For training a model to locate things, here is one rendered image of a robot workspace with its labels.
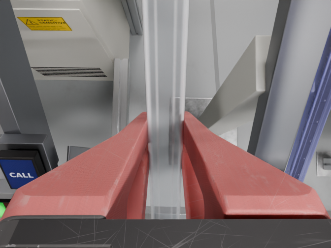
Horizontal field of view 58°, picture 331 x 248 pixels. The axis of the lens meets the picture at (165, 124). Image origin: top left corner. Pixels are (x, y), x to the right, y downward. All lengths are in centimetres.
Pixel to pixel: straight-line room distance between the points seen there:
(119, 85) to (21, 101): 50
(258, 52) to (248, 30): 92
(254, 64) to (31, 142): 25
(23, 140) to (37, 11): 35
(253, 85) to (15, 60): 25
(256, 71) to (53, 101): 98
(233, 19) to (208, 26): 10
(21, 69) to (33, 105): 5
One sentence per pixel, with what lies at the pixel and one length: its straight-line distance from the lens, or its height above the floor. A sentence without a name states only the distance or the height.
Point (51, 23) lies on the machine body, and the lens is 69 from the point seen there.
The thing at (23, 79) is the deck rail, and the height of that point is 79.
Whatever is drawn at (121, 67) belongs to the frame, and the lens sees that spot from 85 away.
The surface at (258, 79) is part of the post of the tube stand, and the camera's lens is 32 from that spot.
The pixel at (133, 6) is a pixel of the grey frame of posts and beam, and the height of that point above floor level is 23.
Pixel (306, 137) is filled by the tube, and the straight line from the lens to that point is 26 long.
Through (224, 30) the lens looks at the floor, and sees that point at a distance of 123.
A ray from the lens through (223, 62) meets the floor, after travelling 118.
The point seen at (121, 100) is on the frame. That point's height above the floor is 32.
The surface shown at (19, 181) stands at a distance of 37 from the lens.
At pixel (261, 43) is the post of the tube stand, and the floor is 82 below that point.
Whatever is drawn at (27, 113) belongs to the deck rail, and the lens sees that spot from 37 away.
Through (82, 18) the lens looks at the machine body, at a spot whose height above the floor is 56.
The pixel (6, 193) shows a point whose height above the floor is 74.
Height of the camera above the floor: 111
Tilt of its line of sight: 84 degrees down
